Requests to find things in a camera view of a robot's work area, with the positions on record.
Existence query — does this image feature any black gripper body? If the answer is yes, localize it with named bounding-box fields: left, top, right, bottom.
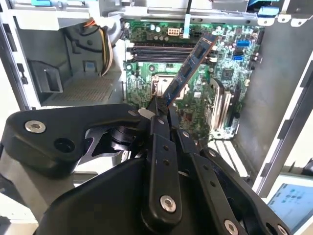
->
left=36, top=157, right=221, bottom=235

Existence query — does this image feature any green RAM stick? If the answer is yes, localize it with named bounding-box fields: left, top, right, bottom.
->
left=163, top=33, right=219, bottom=110

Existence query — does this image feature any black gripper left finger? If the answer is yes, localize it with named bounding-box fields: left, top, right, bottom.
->
left=4, top=96, right=183, bottom=228

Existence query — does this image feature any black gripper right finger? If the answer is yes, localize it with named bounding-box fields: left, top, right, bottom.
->
left=168, top=105, right=292, bottom=235

